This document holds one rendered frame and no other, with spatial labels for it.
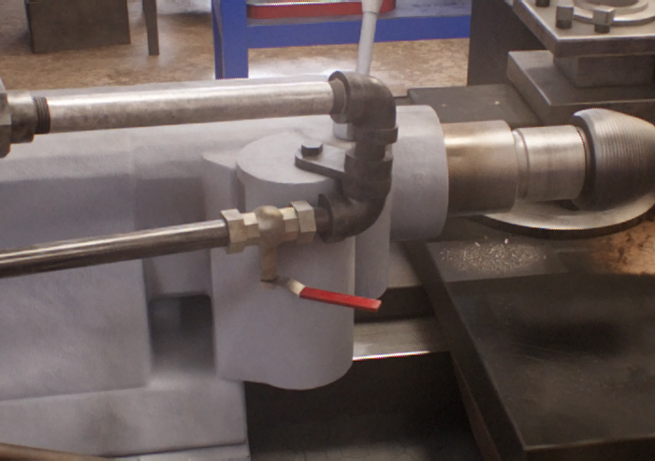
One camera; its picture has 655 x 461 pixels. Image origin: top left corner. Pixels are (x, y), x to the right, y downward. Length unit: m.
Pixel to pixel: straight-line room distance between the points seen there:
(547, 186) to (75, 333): 0.40
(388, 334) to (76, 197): 0.46
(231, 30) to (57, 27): 2.04
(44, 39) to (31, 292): 3.84
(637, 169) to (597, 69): 0.28
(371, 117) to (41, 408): 0.34
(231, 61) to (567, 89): 1.60
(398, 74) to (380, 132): 3.57
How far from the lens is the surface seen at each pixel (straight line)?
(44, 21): 4.63
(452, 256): 1.12
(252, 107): 0.68
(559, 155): 0.92
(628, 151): 0.93
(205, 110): 0.66
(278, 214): 0.72
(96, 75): 4.36
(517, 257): 1.13
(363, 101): 0.71
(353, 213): 0.73
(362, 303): 0.73
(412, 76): 4.27
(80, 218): 0.82
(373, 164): 0.73
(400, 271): 1.20
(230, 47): 2.68
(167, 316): 0.92
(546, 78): 1.22
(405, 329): 1.17
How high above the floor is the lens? 1.48
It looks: 28 degrees down
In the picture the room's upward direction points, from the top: straight up
